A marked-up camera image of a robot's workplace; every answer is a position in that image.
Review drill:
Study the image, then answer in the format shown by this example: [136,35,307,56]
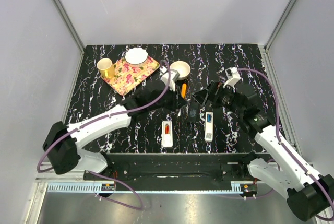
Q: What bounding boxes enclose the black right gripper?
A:
[191,80,244,116]

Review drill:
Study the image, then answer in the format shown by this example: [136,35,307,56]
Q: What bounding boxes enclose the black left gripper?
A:
[149,83,187,112]

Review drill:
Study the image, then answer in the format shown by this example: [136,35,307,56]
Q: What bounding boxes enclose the white remote orange batteries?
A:
[161,121,173,148]

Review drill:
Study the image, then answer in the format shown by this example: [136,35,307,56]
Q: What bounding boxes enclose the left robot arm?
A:
[43,85,186,180]

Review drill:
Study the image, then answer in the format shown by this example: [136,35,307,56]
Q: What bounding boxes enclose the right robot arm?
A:
[193,82,333,221]

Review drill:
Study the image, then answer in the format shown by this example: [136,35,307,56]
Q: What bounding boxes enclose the black remote control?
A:
[187,98,200,123]

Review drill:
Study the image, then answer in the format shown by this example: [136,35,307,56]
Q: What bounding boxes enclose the blue batteries pair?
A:
[207,114,212,123]

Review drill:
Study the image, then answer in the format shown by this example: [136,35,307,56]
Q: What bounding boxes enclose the white remote blue batteries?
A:
[205,112,213,142]

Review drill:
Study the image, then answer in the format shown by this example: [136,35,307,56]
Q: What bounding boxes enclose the beige round bowl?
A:
[170,61,191,80]

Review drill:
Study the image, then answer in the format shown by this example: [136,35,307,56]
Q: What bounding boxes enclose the floral rectangular tray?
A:
[102,56,160,96]

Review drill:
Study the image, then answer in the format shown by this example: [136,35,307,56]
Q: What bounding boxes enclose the white scalloped bowl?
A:
[125,48,148,67]

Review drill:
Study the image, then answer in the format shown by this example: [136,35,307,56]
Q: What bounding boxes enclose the yellow mug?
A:
[97,58,114,79]

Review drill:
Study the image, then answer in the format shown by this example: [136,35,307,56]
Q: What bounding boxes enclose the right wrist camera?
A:
[223,67,241,88]

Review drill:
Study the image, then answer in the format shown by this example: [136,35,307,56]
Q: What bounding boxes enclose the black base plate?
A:
[82,153,269,192]

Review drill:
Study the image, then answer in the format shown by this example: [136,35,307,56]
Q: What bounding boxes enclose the left aluminium frame post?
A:
[38,0,86,50]

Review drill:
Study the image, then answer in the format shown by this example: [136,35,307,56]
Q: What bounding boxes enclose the aluminium frame post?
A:
[38,0,86,50]
[265,0,314,51]

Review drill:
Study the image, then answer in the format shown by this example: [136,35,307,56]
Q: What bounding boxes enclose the right aluminium frame post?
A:
[265,0,314,51]

